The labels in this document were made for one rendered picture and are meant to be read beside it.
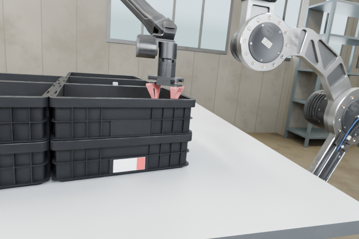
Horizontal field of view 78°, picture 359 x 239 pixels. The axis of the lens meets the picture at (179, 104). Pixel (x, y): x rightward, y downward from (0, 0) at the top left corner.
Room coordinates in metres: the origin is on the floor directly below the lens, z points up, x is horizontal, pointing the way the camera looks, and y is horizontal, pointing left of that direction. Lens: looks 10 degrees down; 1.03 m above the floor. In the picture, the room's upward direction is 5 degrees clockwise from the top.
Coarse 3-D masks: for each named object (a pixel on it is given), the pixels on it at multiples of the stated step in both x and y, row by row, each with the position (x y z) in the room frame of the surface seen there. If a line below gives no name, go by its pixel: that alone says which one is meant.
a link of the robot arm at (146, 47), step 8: (168, 24) 0.72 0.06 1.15; (168, 32) 0.70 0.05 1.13; (136, 40) 0.70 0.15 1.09; (144, 40) 0.67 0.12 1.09; (152, 40) 0.68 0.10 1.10; (136, 48) 0.67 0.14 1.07; (144, 48) 0.66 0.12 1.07; (152, 48) 0.67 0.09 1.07; (136, 56) 0.67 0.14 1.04; (144, 56) 0.67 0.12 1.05; (152, 56) 0.68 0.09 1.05
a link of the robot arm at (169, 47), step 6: (162, 42) 0.68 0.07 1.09; (168, 42) 0.68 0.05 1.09; (174, 42) 0.69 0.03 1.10; (162, 48) 0.68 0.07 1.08; (168, 48) 0.68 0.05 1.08; (174, 48) 0.69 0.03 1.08; (156, 54) 0.69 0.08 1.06; (162, 54) 0.68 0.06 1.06; (168, 54) 0.68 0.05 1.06; (174, 54) 0.69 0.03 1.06
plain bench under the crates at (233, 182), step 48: (192, 144) 0.90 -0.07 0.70; (240, 144) 0.96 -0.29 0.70; (0, 192) 0.47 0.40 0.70; (48, 192) 0.48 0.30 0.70; (96, 192) 0.50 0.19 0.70; (144, 192) 0.52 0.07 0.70; (192, 192) 0.54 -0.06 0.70; (240, 192) 0.56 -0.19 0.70; (288, 192) 0.58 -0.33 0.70; (336, 192) 0.61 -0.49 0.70
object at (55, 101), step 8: (56, 88) 0.65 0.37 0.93; (144, 88) 0.89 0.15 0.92; (160, 88) 0.92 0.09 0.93; (56, 96) 0.54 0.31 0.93; (184, 96) 0.73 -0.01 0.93; (56, 104) 0.51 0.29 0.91; (64, 104) 0.52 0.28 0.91; (72, 104) 0.53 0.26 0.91; (80, 104) 0.53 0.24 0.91; (88, 104) 0.54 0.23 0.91; (96, 104) 0.55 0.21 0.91; (104, 104) 0.56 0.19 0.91; (112, 104) 0.57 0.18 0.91; (120, 104) 0.57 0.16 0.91; (128, 104) 0.58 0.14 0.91; (136, 104) 0.59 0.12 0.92; (144, 104) 0.60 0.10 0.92; (152, 104) 0.61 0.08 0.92; (160, 104) 0.62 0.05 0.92; (168, 104) 0.63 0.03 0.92; (176, 104) 0.64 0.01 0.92; (184, 104) 0.65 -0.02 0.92; (192, 104) 0.66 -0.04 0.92
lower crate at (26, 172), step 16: (0, 144) 0.47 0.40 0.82; (16, 144) 0.48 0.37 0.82; (32, 144) 0.49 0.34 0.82; (48, 144) 0.52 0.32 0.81; (0, 160) 0.48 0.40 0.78; (16, 160) 0.49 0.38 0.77; (32, 160) 0.50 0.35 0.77; (48, 160) 0.53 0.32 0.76; (0, 176) 0.47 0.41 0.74; (16, 176) 0.49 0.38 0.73; (32, 176) 0.50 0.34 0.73; (48, 176) 0.53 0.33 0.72
